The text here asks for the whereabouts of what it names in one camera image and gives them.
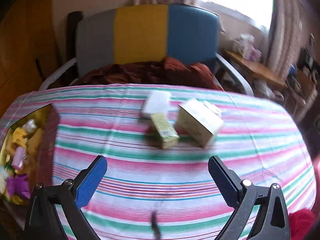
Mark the white bed rail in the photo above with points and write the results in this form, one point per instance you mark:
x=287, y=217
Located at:
x=224, y=65

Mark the gold tin box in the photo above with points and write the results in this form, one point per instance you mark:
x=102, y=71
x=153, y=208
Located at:
x=27, y=154

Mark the white plastic bag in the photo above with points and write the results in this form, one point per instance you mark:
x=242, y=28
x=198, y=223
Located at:
x=213, y=108

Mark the pink hair roller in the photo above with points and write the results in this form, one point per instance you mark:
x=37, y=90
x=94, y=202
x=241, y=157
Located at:
x=18, y=159

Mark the maroon blanket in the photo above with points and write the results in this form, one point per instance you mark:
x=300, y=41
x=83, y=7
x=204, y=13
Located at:
x=169, y=71

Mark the striped bed sheet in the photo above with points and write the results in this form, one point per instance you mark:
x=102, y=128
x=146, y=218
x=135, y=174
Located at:
x=258, y=140

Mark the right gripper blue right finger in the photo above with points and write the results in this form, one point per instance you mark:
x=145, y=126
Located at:
x=226, y=180

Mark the white boxes on table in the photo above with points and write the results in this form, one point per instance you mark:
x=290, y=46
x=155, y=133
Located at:
x=244, y=47

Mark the red garment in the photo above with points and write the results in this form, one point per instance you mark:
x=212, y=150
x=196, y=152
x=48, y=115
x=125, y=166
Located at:
x=301, y=222

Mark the large cream carton box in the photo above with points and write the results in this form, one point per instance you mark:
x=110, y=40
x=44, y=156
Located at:
x=199, y=122

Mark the yellow sock ball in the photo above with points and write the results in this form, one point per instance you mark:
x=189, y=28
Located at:
x=19, y=137

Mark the grey yellow blue headboard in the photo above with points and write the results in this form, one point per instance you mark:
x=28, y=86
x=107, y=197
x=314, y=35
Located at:
x=142, y=33

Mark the small green carton box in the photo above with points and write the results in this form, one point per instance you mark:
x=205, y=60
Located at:
x=165, y=130

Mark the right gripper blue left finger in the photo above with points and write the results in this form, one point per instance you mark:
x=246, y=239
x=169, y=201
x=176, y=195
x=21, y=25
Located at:
x=87, y=181

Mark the wedge yellow sponge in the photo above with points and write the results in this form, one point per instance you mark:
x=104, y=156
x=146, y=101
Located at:
x=34, y=142

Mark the purple snack pouch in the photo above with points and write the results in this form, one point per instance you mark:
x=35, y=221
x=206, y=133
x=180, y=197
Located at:
x=18, y=186

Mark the wooden wardrobe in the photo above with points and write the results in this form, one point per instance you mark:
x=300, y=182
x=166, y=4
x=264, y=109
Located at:
x=28, y=48

